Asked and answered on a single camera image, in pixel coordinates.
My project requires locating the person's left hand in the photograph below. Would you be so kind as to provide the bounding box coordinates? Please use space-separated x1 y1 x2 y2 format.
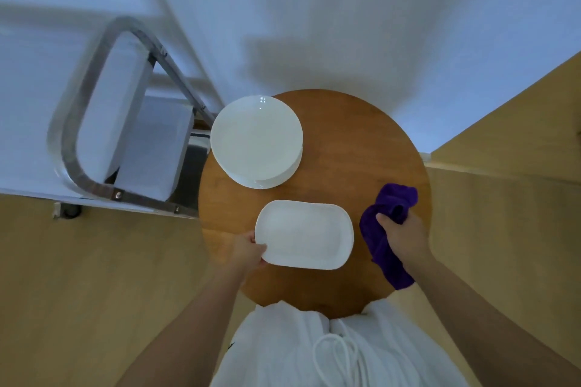
226 231 269 281

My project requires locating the person's right hand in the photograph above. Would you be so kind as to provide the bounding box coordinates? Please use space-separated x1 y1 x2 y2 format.
375 209 435 281

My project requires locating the purple cleaning cloth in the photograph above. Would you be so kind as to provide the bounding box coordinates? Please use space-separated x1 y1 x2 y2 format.
359 183 419 291

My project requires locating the white oblong serving plate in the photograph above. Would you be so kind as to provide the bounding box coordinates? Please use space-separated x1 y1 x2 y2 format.
254 200 355 270

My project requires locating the stack of white round plates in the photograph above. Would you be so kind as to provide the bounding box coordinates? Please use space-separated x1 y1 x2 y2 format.
210 94 304 190

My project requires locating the steel three-tier cart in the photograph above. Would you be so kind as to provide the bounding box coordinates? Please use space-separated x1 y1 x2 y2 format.
0 15 217 220

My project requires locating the person's left forearm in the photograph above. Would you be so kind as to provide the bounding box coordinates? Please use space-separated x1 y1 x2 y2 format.
116 264 251 387

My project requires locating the person's right forearm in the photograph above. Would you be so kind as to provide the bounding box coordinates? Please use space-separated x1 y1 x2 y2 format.
408 257 581 387

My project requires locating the person's white garment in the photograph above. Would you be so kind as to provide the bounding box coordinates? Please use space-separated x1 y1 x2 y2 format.
211 299 471 387

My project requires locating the round wooden side table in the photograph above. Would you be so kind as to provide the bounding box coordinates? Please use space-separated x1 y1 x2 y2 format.
198 89 432 319

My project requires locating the white drawstring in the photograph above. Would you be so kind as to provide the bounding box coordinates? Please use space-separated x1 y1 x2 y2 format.
312 318 369 387

